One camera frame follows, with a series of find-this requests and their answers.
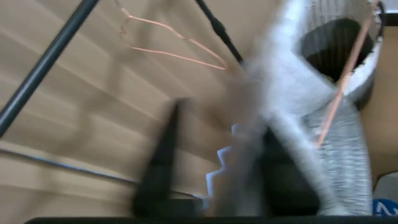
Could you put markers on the beige curtain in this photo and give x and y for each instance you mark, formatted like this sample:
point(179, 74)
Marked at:
point(93, 109)

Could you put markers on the black clothes rack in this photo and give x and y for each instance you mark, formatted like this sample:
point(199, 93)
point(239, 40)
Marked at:
point(46, 62)

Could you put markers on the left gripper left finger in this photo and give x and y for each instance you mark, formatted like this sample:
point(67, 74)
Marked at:
point(164, 186)

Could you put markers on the pale grey shorts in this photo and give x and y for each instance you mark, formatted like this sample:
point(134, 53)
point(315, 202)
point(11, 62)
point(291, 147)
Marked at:
point(289, 87)

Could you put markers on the white laundry basket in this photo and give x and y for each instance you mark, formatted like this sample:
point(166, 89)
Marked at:
point(339, 46)

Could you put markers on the pink clothes hanger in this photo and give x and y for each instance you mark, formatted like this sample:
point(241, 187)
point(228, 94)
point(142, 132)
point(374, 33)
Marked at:
point(177, 57)
point(343, 84)

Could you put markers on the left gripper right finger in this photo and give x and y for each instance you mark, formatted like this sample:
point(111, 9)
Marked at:
point(286, 186)

